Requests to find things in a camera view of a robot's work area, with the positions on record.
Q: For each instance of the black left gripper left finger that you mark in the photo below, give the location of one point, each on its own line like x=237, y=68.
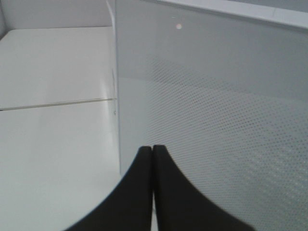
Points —
x=129, y=206

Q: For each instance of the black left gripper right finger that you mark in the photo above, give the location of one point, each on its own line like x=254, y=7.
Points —
x=180, y=206

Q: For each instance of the white microwave door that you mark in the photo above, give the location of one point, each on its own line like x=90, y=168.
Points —
x=224, y=86

